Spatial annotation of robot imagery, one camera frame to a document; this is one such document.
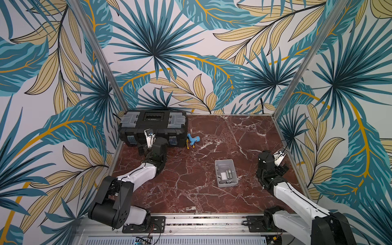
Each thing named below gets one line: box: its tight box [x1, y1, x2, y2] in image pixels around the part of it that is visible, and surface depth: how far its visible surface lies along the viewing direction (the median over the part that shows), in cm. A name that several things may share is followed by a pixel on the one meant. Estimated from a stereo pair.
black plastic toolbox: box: [117, 110, 188, 148], surface depth 94 cm
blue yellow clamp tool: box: [186, 133, 201, 150], surface depth 105 cm
